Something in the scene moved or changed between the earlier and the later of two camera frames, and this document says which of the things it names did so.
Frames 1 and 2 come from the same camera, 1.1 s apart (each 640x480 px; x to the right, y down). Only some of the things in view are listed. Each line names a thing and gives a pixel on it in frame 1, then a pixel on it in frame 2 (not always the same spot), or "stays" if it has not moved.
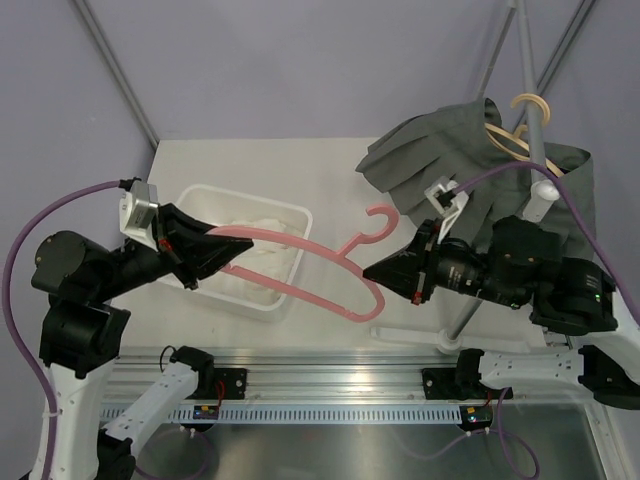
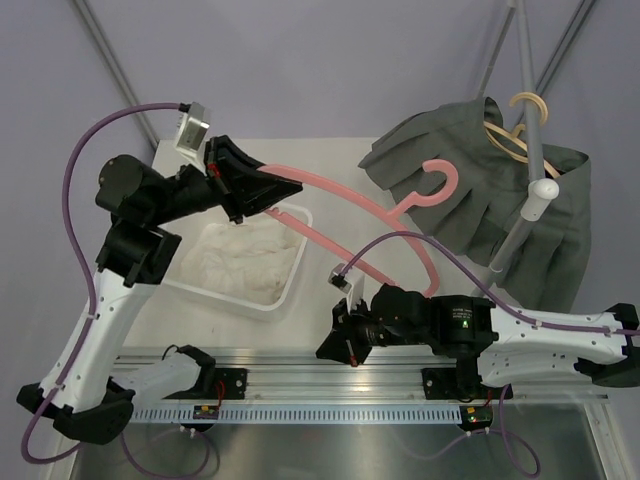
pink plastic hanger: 343,250 -> 397,213
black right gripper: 410,273 -> 344,343
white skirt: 270,257 stays
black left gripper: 191,250 -> 240,183
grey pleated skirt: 407,156 stays
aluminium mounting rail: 334,381 stays
